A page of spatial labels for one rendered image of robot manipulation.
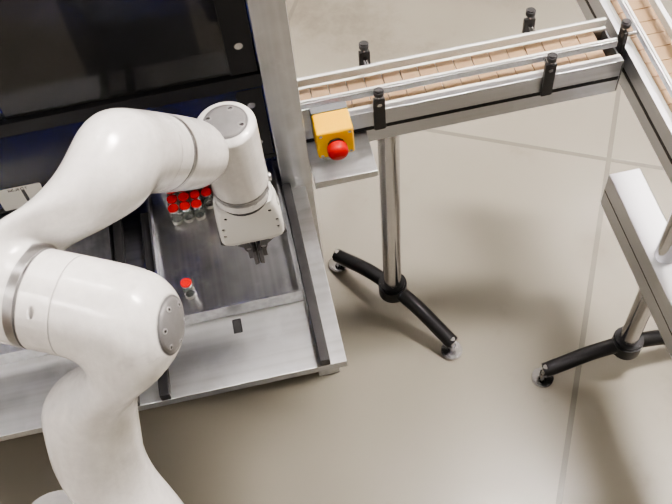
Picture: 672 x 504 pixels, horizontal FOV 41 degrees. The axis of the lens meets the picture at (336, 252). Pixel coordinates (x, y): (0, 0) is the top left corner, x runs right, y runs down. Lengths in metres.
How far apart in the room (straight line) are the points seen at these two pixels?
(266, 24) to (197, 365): 0.61
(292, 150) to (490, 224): 1.21
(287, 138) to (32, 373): 0.63
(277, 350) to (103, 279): 0.82
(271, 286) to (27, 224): 0.86
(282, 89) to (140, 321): 0.84
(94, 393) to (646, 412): 1.92
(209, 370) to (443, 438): 1.01
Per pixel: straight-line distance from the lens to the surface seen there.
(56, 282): 0.87
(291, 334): 1.65
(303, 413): 2.54
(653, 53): 1.98
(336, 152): 1.71
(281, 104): 1.64
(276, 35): 1.52
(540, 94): 1.97
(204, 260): 1.76
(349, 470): 2.47
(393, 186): 2.14
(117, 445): 0.99
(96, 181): 0.89
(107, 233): 1.80
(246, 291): 1.70
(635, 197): 2.27
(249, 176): 1.27
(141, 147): 0.91
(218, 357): 1.65
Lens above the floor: 2.33
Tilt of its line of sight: 57 degrees down
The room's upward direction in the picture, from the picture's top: 7 degrees counter-clockwise
